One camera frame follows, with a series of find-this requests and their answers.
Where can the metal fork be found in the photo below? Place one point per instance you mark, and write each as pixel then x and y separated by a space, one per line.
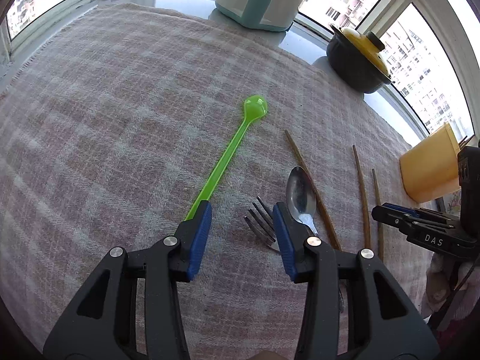
pixel 259 221

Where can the yellow plastic utensil cup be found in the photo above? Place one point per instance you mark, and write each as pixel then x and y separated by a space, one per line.
pixel 430 169

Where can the green plastic spoon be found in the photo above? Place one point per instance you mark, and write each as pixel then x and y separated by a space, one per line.
pixel 254 107

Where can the metal spoon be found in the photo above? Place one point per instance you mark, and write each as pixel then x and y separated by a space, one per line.
pixel 300 198

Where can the long wooden chopstick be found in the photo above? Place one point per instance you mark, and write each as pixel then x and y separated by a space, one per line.
pixel 321 209

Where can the gloved right hand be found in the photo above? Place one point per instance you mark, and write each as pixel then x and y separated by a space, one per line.
pixel 442 277

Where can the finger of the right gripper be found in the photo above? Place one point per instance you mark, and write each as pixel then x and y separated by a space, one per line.
pixel 423 215

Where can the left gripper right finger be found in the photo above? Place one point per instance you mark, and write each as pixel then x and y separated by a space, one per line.
pixel 354 309

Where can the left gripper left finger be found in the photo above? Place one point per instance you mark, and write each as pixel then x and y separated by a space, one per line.
pixel 128 306

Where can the white floral rice cooker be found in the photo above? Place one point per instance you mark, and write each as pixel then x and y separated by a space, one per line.
pixel 450 203

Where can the black pot yellow lid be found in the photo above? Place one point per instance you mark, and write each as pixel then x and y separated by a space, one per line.
pixel 356 59

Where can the pink plaid cloth mat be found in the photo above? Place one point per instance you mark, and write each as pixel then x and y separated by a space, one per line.
pixel 108 134

